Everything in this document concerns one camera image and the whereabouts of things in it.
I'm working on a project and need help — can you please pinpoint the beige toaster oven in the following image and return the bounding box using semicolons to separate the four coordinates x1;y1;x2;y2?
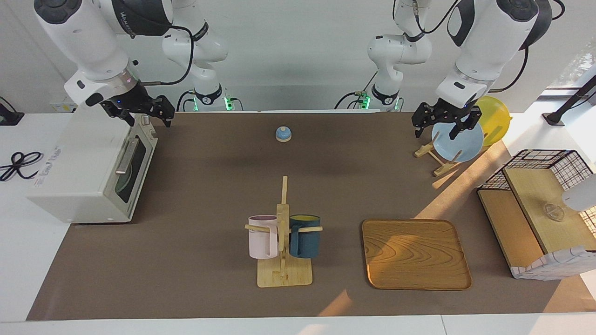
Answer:
27;109;159;224

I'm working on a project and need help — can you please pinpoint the black base cable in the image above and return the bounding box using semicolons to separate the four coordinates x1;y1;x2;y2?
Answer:
334;70;378;110

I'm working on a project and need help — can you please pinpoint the brown table mat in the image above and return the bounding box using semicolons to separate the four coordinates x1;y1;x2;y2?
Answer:
26;112;596;322

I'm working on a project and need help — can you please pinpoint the wooden mug rack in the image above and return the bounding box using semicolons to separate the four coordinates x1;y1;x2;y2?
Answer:
244;176;323;288

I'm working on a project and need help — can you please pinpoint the glass oven door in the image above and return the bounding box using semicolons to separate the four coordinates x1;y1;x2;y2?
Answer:
105;125;158;219

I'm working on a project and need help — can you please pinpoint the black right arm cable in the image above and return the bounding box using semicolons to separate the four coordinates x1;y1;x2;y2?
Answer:
140;26;194;87

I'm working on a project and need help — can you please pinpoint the black table clamp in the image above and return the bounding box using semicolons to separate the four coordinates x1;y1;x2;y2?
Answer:
0;97;25;126

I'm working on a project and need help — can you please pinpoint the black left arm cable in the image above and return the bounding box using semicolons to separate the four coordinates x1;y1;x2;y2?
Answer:
393;0;566;94

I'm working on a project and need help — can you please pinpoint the light blue plate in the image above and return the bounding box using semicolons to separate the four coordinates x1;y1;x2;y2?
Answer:
431;119;485;163

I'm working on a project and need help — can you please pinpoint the black wire basket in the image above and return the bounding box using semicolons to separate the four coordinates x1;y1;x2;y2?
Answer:
477;149;596;281

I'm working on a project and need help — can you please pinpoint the pink mug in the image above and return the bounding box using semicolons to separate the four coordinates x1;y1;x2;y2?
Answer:
248;214;280;260

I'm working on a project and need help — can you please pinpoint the coiled black cable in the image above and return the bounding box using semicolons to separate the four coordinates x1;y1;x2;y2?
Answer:
0;151;44;182

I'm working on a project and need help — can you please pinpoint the dark blue mug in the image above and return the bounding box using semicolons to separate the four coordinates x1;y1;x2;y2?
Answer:
289;214;322;259

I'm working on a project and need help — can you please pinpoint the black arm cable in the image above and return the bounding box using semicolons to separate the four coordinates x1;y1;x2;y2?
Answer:
393;0;566;94
140;26;194;87

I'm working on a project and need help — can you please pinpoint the white checked fabric liner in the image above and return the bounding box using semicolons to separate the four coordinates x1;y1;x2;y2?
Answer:
510;246;596;281

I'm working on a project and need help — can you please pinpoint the wooden plate rack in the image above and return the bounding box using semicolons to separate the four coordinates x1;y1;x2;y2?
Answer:
413;142;464;177

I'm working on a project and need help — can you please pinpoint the rectangular wooden tray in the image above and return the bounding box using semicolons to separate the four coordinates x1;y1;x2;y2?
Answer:
362;219;472;291

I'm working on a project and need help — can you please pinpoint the window with grey sill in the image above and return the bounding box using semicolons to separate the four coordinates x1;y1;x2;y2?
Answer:
538;42;596;101

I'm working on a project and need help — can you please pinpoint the white cylindrical object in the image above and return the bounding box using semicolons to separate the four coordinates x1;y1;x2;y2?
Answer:
561;174;596;212

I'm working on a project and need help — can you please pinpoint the yellow plate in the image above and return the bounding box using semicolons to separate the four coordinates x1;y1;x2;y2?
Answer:
475;96;511;146

